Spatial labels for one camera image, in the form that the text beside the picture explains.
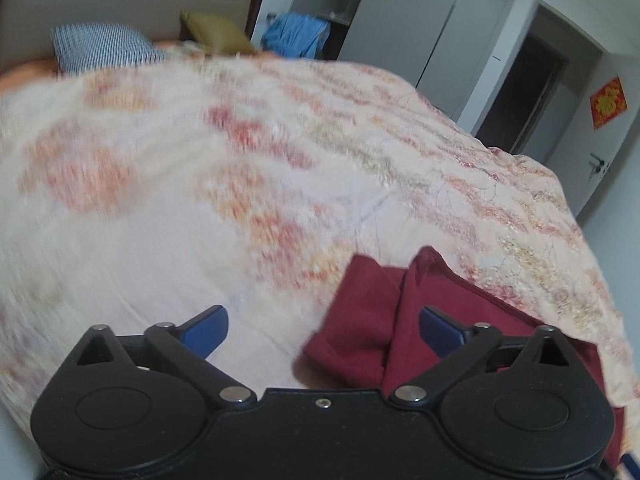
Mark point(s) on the floral pink blanket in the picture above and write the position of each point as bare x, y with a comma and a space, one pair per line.
225, 170

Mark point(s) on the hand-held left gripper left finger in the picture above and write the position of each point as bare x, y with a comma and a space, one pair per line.
207, 331

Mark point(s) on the white wardrobe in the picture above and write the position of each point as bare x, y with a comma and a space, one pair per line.
400, 25

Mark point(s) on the white door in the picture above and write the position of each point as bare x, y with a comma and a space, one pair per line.
580, 160

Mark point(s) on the dark open doorway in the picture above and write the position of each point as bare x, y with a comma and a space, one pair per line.
525, 95

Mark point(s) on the olive green pillow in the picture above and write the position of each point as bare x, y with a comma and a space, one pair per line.
215, 32

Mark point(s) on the red door decoration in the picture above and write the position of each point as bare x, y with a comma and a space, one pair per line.
608, 103

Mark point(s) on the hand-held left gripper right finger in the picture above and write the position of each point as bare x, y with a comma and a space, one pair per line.
440, 332

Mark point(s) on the blue white striped pillow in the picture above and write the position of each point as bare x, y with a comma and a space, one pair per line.
100, 47

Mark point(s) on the maroon small garment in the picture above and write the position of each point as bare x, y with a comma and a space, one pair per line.
365, 320

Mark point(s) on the blue cloth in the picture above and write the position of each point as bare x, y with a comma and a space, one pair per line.
295, 35

